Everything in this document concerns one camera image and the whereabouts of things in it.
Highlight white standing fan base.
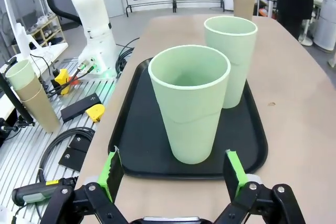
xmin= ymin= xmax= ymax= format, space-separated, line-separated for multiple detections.
xmin=298 ymin=19 xmax=313 ymax=47

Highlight wooden shoe shelf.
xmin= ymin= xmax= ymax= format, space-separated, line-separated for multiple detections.
xmin=22 ymin=15 xmax=68 ymax=49

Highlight stacked brown cup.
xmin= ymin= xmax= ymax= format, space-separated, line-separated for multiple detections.
xmin=13 ymin=78 xmax=43 ymax=102
xmin=20 ymin=87 xmax=61 ymax=133

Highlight black slanted stand pole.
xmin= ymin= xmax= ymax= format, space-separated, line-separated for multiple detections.
xmin=0 ymin=73 xmax=35 ymax=126

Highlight white side desk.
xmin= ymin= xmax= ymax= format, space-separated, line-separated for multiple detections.
xmin=0 ymin=42 xmax=69 ymax=83

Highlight aluminium slotted mounting platform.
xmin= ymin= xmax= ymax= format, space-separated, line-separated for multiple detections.
xmin=0 ymin=56 xmax=119 ymax=224

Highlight black plastic serving tray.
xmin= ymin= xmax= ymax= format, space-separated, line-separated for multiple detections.
xmin=108 ymin=57 xmax=268 ymax=182

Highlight light green plastic cup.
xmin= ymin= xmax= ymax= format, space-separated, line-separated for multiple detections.
xmin=204 ymin=16 xmax=258 ymax=109
xmin=148 ymin=45 xmax=232 ymax=165

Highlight coiled black cable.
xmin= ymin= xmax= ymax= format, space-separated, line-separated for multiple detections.
xmin=38 ymin=126 xmax=96 ymax=180

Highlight white cylindrical air purifier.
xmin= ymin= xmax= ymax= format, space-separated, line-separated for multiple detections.
xmin=313 ymin=0 xmax=336 ymax=52

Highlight flat black rectangular box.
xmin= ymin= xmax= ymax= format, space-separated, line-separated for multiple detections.
xmin=60 ymin=93 xmax=101 ymax=123

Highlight stacked light green cup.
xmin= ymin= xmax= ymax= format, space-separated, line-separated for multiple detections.
xmin=5 ymin=59 xmax=36 ymax=90

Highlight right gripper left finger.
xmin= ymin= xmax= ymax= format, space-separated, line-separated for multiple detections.
xmin=44 ymin=146 xmax=129 ymax=224

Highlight yellow emergency stop button box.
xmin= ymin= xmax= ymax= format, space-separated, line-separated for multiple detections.
xmin=53 ymin=68 xmax=78 ymax=95

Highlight black metal mounting plate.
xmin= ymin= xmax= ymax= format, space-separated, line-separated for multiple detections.
xmin=68 ymin=135 xmax=91 ymax=153
xmin=58 ymin=146 xmax=89 ymax=172

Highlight black handheld scanner yellow label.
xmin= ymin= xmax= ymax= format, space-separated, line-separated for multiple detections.
xmin=12 ymin=176 xmax=78 ymax=206

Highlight brown plastic cup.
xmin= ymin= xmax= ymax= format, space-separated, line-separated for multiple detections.
xmin=232 ymin=0 xmax=256 ymax=22

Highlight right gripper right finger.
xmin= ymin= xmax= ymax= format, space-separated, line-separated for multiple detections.
xmin=214 ymin=150 xmax=307 ymax=224

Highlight white computer monitor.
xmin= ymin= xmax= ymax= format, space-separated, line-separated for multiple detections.
xmin=1 ymin=0 xmax=36 ymax=60

